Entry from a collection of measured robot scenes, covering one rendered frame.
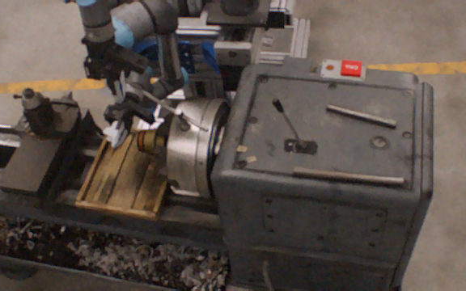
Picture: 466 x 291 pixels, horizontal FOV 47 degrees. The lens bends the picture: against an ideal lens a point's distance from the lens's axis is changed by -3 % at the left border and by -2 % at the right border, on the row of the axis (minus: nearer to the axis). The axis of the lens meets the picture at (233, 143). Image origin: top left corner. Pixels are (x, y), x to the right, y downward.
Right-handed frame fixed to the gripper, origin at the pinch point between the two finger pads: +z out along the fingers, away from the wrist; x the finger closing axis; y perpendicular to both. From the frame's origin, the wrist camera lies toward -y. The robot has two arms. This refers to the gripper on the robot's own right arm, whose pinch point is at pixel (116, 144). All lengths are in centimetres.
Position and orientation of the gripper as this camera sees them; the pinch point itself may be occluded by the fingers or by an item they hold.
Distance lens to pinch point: 182.2
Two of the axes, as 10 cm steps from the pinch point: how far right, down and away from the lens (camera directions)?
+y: -9.7, -1.0, 2.2
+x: -1.1, -6.2, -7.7
